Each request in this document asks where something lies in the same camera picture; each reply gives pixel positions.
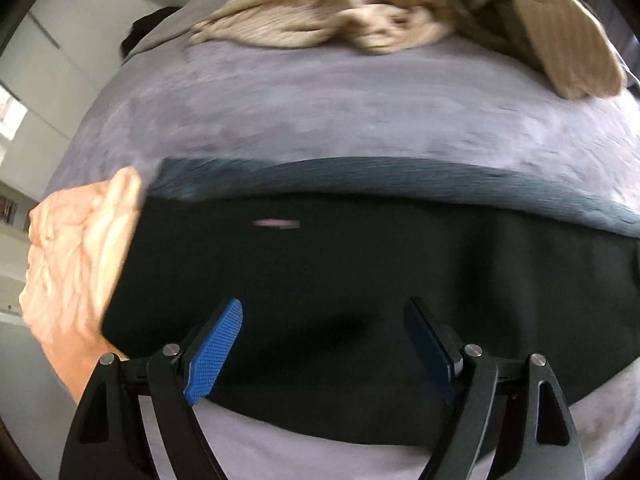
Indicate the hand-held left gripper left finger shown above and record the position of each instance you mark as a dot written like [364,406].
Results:
[215,350]

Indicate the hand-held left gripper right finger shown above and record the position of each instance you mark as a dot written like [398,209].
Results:
[431,347]

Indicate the black pants with grey waistband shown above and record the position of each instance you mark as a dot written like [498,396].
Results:
[325,270]

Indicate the peach crumpled cloth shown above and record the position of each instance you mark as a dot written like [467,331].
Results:
[75,260]

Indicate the lavender embossed blanket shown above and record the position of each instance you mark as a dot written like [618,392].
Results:
[325,110]

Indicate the white wardrobe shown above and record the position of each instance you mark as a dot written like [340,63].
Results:
[50,85]

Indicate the black cloth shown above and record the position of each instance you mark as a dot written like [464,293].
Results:
[142,27]

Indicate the tan ribbed garment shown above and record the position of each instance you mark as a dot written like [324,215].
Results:
[575,45]

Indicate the beige striped garment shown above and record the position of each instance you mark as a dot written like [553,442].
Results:
[300,15]

